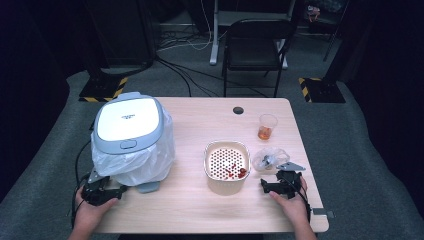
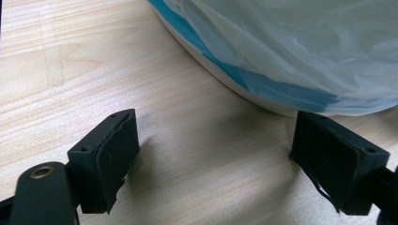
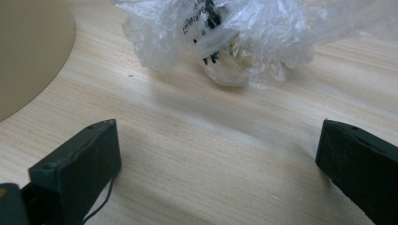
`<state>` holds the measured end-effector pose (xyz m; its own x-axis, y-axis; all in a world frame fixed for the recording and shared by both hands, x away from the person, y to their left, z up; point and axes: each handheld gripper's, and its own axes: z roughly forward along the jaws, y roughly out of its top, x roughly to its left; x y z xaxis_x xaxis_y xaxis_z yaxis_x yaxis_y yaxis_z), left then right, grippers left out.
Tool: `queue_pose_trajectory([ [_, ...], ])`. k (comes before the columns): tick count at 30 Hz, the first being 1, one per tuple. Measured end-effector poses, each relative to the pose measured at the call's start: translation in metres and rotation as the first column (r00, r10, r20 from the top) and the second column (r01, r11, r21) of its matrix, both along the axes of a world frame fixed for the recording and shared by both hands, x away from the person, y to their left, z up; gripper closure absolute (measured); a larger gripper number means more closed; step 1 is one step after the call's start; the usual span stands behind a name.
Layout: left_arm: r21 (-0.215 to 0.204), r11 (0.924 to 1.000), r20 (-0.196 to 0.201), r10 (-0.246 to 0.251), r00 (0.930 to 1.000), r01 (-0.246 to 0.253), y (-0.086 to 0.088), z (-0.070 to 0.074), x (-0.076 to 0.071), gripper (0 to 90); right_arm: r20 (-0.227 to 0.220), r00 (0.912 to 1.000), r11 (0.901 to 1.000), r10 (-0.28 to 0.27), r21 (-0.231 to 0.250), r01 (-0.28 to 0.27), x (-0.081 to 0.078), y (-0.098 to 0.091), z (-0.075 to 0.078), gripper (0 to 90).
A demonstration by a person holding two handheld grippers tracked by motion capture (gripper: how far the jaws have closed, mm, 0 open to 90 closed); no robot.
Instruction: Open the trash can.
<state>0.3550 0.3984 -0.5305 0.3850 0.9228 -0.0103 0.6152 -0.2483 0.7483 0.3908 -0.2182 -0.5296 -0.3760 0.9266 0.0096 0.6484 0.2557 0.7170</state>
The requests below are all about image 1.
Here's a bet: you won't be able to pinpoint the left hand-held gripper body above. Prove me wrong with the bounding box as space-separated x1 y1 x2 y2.
81 168 118 207

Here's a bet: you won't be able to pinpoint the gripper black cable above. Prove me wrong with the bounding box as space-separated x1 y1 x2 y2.
70 184 86 228
279 173 312 222

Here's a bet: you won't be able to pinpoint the red food scraps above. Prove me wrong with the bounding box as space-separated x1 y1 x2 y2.
223 163 248 180

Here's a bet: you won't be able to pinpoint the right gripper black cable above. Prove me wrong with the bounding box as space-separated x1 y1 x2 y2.
279 173 312 222

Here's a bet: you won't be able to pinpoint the black cable beside table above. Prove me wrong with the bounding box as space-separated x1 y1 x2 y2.
74 139 93 184

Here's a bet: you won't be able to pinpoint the clear plastic bag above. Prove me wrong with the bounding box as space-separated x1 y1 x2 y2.
251 147 291 174

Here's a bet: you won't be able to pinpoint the white floor cable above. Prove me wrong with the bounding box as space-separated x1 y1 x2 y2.
156 0 214 53

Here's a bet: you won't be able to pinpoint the black folding chair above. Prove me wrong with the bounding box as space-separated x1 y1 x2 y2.
221 18 294 98

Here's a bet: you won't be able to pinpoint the black hazard-striped stand base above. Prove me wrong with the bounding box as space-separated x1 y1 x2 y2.
78 76 129 103
298 77 347 104

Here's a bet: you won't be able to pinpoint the black floor cables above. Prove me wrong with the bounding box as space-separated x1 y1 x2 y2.
154 56 268 98

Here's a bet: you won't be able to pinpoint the person's left hand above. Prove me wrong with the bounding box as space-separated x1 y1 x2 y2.
73 186 118 228

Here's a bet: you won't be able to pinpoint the grey white pedal trash bin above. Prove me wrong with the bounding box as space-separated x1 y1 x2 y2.
90 91 177 194

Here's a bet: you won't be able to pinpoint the clear plastic cup amber liquid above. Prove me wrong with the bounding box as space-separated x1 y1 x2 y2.
257 113 279 141

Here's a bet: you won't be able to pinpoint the beige perforated strainer basket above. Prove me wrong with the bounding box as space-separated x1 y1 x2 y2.
203 140 252 196

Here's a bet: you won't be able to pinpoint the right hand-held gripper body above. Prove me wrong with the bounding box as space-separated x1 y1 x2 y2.
274 161 307 200

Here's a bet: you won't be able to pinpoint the black tripod leg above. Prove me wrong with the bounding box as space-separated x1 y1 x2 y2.
322 0 351 63

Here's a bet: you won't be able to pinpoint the grey table bracket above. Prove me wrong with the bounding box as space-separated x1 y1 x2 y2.
311 207 336 219

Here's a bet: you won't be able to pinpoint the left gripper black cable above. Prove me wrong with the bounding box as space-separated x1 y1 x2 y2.
70 184 86 228

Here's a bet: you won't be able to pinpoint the person's right hand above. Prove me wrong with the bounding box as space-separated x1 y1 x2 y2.
269 176 313 226

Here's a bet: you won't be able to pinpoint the white plastic trash bag liner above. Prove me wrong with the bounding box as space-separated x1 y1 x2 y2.
90 113 177 187

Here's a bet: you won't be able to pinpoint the dark cabinet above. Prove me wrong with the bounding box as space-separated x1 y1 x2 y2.
84 0 158 68

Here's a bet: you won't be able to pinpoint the white desk frame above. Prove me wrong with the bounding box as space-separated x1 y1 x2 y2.
209 0 297 70

